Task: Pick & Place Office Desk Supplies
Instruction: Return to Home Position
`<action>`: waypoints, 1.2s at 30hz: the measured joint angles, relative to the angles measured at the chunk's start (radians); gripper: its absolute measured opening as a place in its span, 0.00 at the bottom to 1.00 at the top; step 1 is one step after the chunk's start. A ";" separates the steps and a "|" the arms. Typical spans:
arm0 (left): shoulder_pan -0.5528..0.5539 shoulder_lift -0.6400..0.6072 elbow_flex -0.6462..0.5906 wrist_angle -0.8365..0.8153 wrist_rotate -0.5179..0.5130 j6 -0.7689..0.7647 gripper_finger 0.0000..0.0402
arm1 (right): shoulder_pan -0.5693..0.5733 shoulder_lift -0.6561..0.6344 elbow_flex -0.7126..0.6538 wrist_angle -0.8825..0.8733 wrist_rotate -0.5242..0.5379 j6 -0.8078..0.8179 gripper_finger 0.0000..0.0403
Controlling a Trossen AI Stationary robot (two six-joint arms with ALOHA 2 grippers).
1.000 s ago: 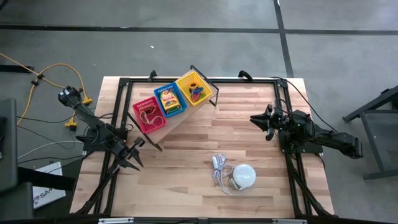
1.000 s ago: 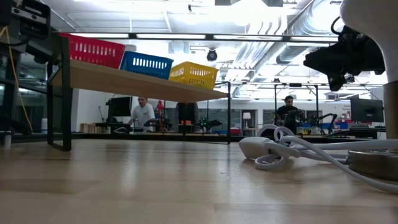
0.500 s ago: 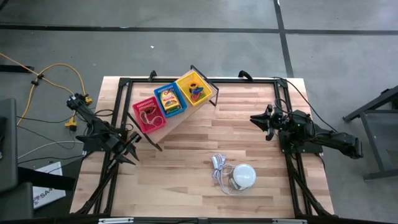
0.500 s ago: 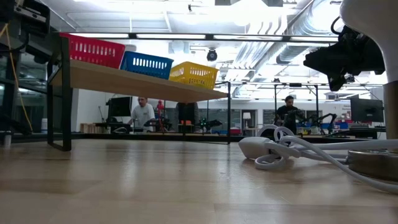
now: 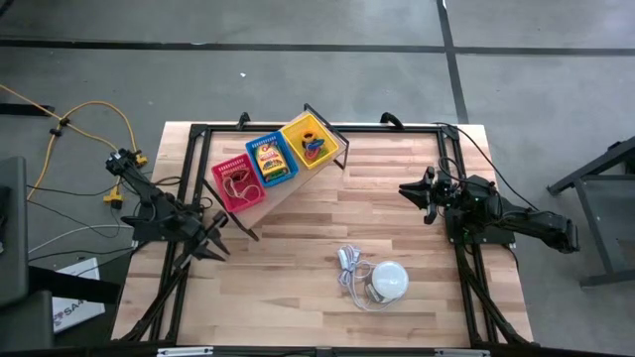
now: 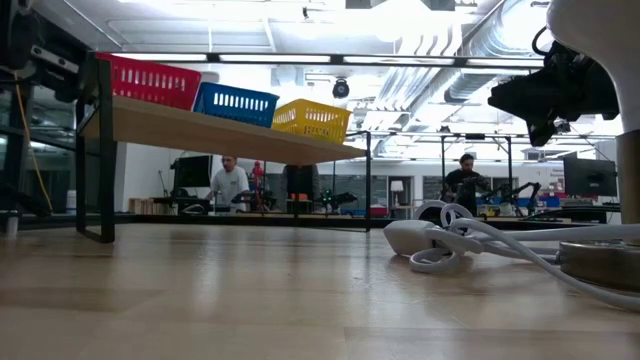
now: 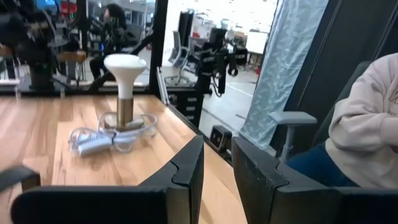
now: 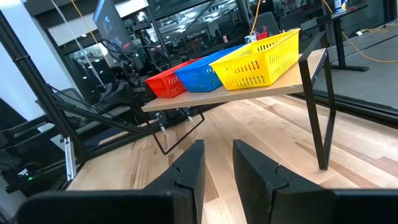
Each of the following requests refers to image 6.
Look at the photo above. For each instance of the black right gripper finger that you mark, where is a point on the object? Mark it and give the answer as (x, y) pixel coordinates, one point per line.
(520, 97)

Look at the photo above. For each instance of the yellow plastic basket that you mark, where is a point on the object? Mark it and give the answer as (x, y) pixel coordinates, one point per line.
(310, 127)

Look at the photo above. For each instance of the blue plastic basket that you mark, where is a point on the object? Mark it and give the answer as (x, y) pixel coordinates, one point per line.
(235, 112)

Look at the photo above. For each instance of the wooden desk shelf riser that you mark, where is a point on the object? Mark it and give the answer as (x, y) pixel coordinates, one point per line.
(200, 132)

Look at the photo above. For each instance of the red plastic basket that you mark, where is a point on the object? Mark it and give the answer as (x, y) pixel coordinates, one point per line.
(150, 92)

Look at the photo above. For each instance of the black background robot arm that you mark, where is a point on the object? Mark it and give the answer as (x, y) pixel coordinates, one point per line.
(340, 200)
(520, 192)

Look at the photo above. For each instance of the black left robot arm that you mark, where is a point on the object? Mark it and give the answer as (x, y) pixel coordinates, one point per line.
(15, 30)

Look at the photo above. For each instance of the white mushroom table lamp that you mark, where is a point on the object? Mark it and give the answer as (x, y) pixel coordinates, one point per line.
(600, 30)

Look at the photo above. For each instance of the black computer monitor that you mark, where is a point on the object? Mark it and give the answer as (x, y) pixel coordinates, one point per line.
(590, 175)
(192, 172)

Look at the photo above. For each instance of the person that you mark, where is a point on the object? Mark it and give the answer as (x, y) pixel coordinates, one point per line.
(258, 170)
(465, 182)
(300, 182)
(230, 182)

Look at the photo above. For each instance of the black round ceiling device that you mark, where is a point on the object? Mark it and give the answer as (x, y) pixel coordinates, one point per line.
(341, 89)

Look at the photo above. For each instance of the white plastic bucket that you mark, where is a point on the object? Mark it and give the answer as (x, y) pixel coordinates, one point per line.
(71, 202)

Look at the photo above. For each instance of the black metal table frame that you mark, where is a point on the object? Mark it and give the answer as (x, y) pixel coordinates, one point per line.
(200, 219)

